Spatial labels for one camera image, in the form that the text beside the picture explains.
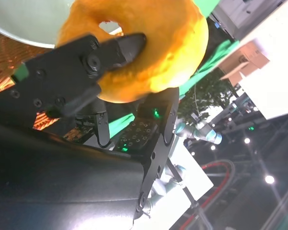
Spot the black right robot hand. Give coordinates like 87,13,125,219
0,33,180,230

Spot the pale grey-green bowl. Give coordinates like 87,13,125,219
0,0,123,48

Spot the smooth orange donut bread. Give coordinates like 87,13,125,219
56,0,209,104

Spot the silver blue-jointed robot arm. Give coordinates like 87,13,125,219
175,118,223,145

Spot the orange wicker basket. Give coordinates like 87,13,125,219
0,33,94,144

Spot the green tablecloth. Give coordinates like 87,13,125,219
13,0,240,139

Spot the brown cardboard box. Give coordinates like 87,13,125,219
220,39,271,87

